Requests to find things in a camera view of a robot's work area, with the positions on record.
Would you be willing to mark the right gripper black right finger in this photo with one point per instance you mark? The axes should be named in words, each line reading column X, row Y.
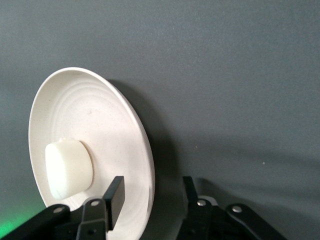
column 197, row 220

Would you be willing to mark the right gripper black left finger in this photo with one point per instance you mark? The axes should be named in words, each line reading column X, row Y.
column 116, row 200

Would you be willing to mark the white steamed bun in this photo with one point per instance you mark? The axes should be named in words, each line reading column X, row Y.
column 67, row 170

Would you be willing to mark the round white plate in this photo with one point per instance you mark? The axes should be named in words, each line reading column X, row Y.
column 100, row 125

